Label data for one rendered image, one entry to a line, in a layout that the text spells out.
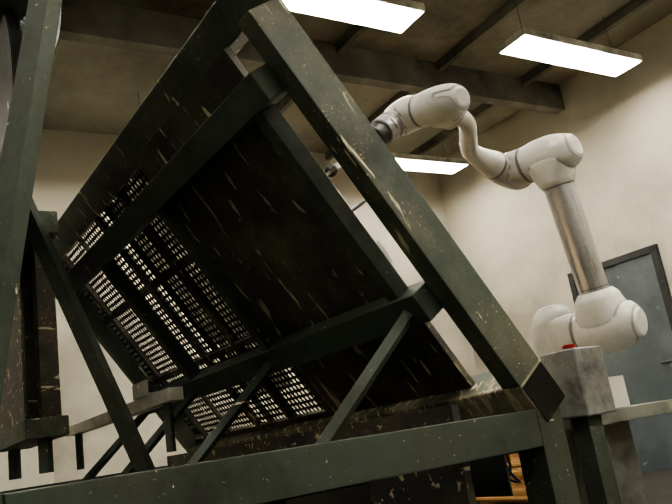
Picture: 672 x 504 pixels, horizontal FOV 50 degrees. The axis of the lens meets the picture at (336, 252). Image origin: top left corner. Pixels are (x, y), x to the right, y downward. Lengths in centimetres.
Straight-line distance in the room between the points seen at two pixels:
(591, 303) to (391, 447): 114
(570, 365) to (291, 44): 110
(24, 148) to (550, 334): 182
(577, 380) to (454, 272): 47
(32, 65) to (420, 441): 108
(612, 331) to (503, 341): 73
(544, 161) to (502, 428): 106
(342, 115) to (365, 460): 78
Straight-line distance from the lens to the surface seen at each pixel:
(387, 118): 218
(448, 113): 212
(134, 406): 259
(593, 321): 250
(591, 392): 203
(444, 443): 164
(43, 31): 152
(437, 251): 174
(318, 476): 145
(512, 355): 183
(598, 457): 206
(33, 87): 145
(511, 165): 258
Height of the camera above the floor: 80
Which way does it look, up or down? 14 degrees up
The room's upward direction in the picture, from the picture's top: 9 degrees counter-clockwise
